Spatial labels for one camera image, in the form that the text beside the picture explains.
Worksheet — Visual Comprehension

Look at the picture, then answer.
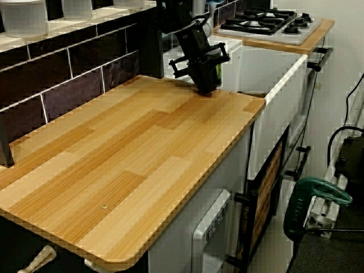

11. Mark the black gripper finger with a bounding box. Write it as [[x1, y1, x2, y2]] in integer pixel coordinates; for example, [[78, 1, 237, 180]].
[[202, 57, 223, 93], [188, 61, 210, 96]]

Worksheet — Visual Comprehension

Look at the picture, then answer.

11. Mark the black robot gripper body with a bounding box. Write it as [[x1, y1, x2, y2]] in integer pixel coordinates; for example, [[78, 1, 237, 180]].
[[168, 20, 231, 78]]

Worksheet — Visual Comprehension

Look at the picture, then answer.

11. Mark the green pea can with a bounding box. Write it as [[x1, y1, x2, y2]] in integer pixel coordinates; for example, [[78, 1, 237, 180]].
[[214, 63, 225, 87]]

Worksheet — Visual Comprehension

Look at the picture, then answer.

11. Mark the white toy sink basin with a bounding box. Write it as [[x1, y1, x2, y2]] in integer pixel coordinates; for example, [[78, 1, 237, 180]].
[[163, 39, 310, 180]]

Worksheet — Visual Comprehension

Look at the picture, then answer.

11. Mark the black stove grate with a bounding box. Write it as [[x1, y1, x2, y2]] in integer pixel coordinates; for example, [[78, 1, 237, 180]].
[[220, 7, 298, 36]]

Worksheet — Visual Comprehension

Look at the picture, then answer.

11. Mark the black stove knob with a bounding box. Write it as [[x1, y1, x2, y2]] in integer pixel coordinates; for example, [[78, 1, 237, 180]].
[[293, 13, 314, 29], [281, 22, 302, 36]]

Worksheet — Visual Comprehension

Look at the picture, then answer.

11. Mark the white stove top plate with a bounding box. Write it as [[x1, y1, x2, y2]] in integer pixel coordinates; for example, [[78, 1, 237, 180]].
[[214, 7, 322, 46]]

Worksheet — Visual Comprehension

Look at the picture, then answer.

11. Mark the medium white plastic canister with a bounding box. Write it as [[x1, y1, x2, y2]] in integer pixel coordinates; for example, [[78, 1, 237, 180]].
[[61, 0, 93, 21]]

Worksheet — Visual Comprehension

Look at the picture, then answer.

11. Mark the wooden slat cabinet door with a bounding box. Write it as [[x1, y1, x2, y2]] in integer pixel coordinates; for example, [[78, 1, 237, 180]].
[[241, 139, 286, 267]]

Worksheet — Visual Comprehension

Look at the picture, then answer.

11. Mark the white dishwasher front panel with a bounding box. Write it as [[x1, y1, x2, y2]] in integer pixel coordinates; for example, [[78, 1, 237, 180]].
[[191, 189, 233, 273]]

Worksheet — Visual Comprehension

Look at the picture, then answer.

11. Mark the green power drill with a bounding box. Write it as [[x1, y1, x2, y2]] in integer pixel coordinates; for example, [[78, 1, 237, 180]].
[[282, 176, 354, 240]]

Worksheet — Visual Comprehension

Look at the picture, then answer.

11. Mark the black equipment box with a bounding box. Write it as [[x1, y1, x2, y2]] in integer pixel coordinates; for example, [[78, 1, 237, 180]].
[[334, 135, 364, 180]]

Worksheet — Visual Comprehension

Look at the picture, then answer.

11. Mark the large white plastic canister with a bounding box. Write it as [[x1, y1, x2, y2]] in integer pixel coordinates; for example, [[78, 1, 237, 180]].
[[0, 0, 49, 39]]

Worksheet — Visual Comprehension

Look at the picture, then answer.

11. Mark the tall black frame post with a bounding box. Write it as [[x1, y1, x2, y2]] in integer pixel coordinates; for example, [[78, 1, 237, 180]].
[[137, 0, 166, 80]]

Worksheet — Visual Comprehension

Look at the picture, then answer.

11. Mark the black oven bar handle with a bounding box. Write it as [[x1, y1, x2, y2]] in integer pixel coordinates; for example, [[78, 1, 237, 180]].
[[306, 47, 334, 72]]

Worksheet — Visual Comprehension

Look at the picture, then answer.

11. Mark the black cabinet bar handle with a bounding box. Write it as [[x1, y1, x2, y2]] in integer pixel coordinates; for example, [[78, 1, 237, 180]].
[[285, 144, 312, 180]]

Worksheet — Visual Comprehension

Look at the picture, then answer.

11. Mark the black door bar handle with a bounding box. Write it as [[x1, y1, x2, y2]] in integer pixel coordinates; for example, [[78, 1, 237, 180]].
[[226, 189, 260, 268]]

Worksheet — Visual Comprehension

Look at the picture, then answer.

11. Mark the black power cable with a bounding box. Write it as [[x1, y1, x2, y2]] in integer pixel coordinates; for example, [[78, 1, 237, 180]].
[[326, 71, 364, 171]]

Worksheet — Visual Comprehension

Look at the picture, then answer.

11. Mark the aluminium extrusion rail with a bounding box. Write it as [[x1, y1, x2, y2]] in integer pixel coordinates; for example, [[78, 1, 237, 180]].
[[303, 167, 351, 238]]

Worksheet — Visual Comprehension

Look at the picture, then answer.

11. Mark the black drill cable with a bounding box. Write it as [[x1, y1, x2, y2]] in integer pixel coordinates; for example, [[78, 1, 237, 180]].
[[286, 226, 364, 273]]

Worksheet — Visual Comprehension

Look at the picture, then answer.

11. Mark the short black frame post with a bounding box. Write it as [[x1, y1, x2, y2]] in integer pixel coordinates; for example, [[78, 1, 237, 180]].
[[0, 112, 15, 168]]

